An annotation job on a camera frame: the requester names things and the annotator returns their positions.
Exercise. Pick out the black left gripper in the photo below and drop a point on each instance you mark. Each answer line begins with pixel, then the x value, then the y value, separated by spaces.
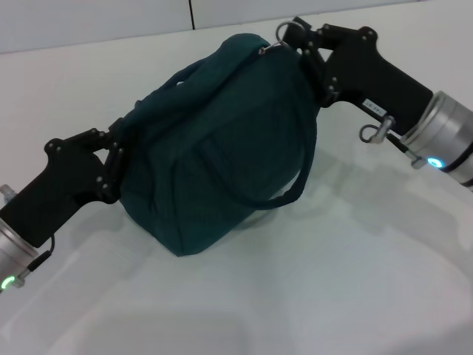
pixel 55 185

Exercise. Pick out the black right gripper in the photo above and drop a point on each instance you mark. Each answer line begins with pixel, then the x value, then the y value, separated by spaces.
pixel 369 74

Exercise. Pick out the teal fabric zipper bag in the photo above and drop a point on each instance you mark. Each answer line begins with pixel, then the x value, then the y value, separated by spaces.
pixel 221 148

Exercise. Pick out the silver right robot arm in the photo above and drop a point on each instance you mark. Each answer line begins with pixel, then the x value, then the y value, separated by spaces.
pixel 443 129

